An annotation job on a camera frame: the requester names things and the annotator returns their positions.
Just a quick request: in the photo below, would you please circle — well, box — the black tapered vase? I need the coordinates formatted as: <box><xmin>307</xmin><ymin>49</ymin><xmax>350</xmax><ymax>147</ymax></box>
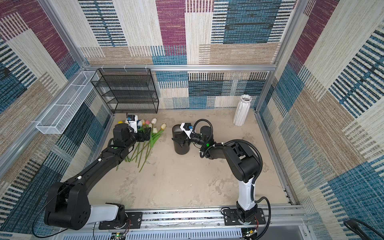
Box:
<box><xmin>172</xmin><ymin>125</ymin><xmax>190</xmax><ymax>155</ymax></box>

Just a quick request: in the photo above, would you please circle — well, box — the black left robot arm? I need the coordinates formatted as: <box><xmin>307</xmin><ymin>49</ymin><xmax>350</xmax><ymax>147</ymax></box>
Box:
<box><xmin>44</xmin><ymin>123</ymin><xmax>151</xmax><ymax>230</ymax></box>

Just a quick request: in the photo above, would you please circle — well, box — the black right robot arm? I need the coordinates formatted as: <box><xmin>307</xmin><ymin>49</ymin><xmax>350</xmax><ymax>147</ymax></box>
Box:
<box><xmin>172</xmin><ymin>123</ymin><xmax>263</xmax><ymax>224</ymax></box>

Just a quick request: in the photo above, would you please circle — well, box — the white ribbed vase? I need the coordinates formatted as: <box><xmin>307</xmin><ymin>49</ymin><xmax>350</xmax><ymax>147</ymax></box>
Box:
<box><xmin>233</xmin><ymin>95</ymin><xmax>252</xmax><ymax>127</ymax></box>

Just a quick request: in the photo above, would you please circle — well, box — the pink tulip on table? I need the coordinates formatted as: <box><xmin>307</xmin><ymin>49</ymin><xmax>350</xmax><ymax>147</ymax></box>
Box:
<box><xmin>136</xmin><ymin>119</ymin><xmax>151</xmax><ymax>169</ymax></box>

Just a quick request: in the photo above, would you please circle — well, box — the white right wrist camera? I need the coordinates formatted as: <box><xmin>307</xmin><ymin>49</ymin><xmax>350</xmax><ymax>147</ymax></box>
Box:
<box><xmin>180</xmin><ymin>123</ymin><xmax>194</xmax><ymax>139</ymax></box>

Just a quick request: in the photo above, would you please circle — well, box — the black wire shelf rack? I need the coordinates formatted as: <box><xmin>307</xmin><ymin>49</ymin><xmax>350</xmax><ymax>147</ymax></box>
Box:
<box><xmin>91</xmin><ymin>68</ymin><xmax>159</xmax><ymax>114</ymax></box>

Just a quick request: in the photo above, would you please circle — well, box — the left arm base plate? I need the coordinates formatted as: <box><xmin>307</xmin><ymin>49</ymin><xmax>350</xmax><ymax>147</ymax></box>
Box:
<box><xmin>98</xmin><ymin>212</ymin><xmax>143</xmax><ymax>230</ymax></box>

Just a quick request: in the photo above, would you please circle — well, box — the white mesh wall basket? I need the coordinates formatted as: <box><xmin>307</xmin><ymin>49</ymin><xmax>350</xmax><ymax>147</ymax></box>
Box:
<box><xmin>36</xmin><ymin>71</ymin><xmax>95</xmax><ymax>135</ymax></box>

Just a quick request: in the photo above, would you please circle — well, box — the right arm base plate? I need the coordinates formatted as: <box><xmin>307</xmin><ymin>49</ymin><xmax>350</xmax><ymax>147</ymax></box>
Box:
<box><xmin>220</xmin><ymin>208</ymin><xmax>267</xmax><ymax>226</ymax></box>

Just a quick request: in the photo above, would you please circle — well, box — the aluminium front rail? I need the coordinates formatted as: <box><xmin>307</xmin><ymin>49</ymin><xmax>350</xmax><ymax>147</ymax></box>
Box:
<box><xmin>53</xmin><ymin>205</ymin><xmax>307</xmax><ymax>232</ymax></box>

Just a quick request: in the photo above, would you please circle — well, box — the black cable at corner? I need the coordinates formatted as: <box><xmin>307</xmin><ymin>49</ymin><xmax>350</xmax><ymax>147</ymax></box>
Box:
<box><xmin>343</xmin><ymin>218</ymin><xmax>384</xmax><ymax>240</ymax></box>

